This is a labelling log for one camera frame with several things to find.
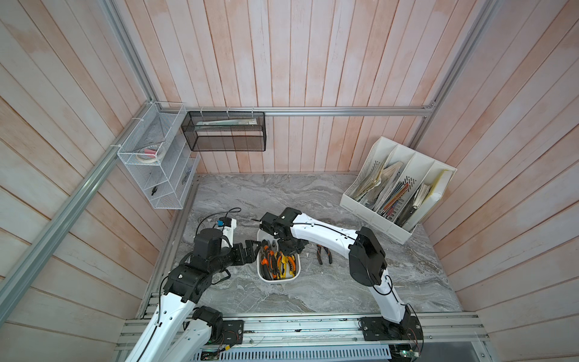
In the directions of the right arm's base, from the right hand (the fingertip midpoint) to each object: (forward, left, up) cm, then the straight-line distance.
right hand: (294, 248), depth 87 cm
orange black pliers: (-1, -10, -5) cm, 12 cm away
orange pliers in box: (-6, +10, 0) cm, 11 cm away
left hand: (-7, +15, +13) cm, 21 cm away
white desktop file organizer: (+28, -46, +3) cm, 54 cm away
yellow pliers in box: (-6, +3, -3) cm, 7 cm away
